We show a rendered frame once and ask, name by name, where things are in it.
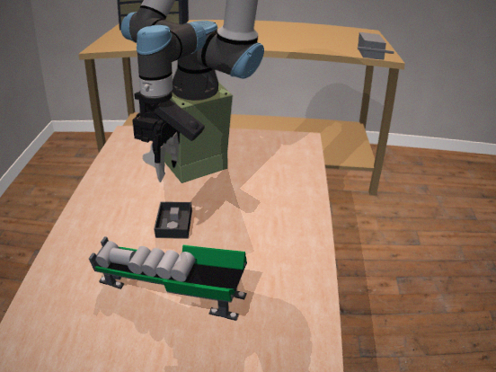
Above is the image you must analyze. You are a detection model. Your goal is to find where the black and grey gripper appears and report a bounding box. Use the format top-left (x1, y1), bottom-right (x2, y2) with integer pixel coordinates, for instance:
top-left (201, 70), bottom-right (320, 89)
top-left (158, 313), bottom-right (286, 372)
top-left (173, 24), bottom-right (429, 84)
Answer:
top-left (132, 91), bottom-right (180, 182)

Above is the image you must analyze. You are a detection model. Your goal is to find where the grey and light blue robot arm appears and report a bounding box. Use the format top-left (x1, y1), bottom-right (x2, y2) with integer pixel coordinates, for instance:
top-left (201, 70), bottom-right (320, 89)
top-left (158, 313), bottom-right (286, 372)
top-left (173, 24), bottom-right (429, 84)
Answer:
top-left (120, 0), bottom-right (264, 141)

